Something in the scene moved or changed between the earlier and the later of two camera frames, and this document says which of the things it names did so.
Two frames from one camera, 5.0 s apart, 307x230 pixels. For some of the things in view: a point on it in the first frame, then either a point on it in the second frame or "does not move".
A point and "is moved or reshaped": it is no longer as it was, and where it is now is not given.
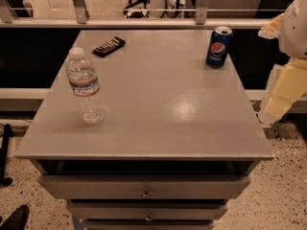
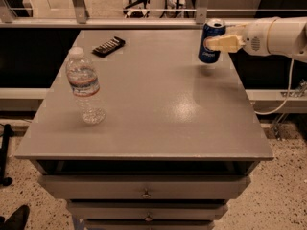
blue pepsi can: (219, 47) is moved or reshaped
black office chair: (137, 6) does not move
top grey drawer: (146, 187) does not move
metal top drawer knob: (146, 195) does not move
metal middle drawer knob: (148, 218) does not move
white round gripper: (295, 29) → (255, 38)
